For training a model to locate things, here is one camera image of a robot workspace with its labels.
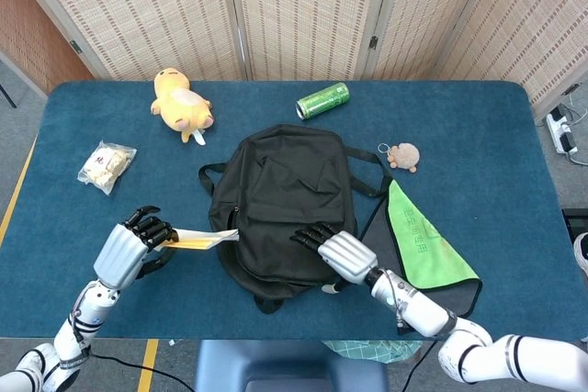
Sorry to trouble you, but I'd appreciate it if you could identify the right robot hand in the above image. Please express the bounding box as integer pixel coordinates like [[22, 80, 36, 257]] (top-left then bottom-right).
[[288, 221, 379, 295]]

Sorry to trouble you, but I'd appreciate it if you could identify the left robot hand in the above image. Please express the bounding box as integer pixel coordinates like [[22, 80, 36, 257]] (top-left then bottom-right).
[[93, 205, 180, 291]]

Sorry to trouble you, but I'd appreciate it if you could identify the yellow white notebook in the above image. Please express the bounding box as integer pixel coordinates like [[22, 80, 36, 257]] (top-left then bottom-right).
[[155, 228, 240, 253]]

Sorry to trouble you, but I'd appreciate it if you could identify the black backpack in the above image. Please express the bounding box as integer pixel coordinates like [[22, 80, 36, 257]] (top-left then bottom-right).
[[198, 123, 394, 315]]

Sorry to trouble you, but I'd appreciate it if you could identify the green and grey cloth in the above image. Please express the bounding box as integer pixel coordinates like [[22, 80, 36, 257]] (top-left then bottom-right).
[[356, 179, 483, 319]]

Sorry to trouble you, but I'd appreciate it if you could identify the clear snack bag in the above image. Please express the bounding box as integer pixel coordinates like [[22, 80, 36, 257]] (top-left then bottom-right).
[[76, 140, 139, 196]]

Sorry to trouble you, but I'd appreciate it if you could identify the green checked fabric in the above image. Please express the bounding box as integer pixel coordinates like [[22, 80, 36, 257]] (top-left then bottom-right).
[[321, 340, 424, 365]]

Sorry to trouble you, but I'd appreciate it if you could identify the dark blue seat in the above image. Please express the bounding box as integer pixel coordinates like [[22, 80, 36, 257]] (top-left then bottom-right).
[[192, 339, 390, 392]]

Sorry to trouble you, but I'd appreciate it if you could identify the green drink can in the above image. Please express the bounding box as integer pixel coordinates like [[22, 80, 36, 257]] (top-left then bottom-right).
[[295, 82, 353, 121]]

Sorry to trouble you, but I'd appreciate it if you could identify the yellow plush toy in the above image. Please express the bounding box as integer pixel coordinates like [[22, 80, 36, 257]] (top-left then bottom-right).
[[150, 67, 216, 148]]

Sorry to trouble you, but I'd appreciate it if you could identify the blue felt table cover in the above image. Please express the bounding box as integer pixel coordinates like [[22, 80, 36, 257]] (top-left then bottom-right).
[[0, 79, 571, 342]]

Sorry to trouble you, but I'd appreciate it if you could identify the black device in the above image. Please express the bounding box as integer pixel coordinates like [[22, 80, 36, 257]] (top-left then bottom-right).
[[560, 207, 588, 244]]

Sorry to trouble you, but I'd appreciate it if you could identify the white power strip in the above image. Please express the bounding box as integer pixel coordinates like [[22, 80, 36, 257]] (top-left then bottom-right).
[[545, 105, 580, 155]]

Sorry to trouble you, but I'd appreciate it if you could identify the woven folding screen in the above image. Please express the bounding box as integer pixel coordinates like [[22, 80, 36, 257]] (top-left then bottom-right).
[[8, 0, 588, 108]]

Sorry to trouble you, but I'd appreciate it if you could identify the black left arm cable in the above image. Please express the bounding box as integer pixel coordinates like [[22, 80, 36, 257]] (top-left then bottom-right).
[[86, 351, 198, 387]]

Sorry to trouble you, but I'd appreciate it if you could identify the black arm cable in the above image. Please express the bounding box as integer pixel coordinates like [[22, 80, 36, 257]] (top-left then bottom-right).
[[402, 339, 438, 392], [86, 351, 198, 387]]

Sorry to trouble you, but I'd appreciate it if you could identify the beige plush keychain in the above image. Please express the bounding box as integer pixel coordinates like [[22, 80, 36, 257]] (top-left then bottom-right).
[[377, 141, 422, 174]]

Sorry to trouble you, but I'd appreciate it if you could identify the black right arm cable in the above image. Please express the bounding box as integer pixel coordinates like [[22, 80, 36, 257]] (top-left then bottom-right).
[[402, 339, 438, 392]]

